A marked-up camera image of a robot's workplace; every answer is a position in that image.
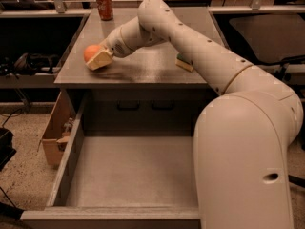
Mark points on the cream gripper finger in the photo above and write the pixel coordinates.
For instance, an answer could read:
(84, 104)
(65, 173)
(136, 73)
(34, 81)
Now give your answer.
(101, 59)

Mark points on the black drawer handle right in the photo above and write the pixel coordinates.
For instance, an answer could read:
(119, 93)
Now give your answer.
(161, 105)

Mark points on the black drawer handle left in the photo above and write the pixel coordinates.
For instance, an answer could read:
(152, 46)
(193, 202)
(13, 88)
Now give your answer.
(127, 105)

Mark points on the black drawer handle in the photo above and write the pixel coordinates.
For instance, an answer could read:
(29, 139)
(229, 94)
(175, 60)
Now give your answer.
(127, 105)
(161, 105)

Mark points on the grey open top drawer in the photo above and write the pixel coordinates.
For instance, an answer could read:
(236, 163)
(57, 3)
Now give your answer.
(125, 170)

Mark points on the orange fruit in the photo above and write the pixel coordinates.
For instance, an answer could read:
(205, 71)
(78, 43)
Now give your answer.
(91, 51)

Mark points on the cardboard box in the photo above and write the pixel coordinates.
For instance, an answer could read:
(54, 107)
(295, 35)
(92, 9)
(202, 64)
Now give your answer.
(56, 135)

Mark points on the orange soda can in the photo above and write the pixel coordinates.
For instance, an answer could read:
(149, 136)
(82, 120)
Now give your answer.
(105, 9)

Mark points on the black headphones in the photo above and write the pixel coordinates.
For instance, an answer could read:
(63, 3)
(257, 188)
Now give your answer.
(29, 64)

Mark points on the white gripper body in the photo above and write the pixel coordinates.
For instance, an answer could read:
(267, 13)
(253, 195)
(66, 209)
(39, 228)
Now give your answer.
(114, 44)

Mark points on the green yellow sponge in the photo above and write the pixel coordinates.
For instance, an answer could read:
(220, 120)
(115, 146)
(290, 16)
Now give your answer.
(183, 63)

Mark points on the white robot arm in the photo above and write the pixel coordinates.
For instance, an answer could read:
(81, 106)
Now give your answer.
(240, 139)

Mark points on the black office chair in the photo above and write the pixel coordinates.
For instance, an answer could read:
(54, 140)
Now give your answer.
(270, 40)

